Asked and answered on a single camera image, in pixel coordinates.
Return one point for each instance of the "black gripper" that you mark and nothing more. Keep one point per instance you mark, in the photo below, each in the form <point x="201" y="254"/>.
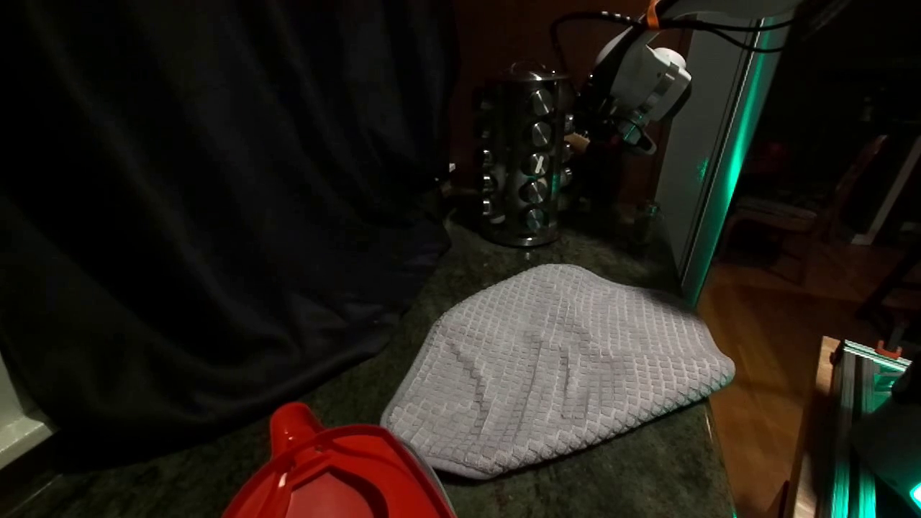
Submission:
<point x="620" y="119"/>

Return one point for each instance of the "tall grey upright panel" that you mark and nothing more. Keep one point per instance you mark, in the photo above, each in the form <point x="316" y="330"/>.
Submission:
<point x="709" y="182"/>

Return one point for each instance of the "grey waffle weave cloth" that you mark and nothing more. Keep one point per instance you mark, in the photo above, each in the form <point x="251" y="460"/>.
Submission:
<point x="564" y="375"/>

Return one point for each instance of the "black fabric curtain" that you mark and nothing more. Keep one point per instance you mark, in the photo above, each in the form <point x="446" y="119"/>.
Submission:
<point x="210" y="211"/>

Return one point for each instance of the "red plastic container lid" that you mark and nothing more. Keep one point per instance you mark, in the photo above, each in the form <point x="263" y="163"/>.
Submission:
<point x="335" y="475"/>

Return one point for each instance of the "aluminium profile mounting frame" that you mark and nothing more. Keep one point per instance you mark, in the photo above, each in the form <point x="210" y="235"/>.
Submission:
<point x="849" y="434"/>

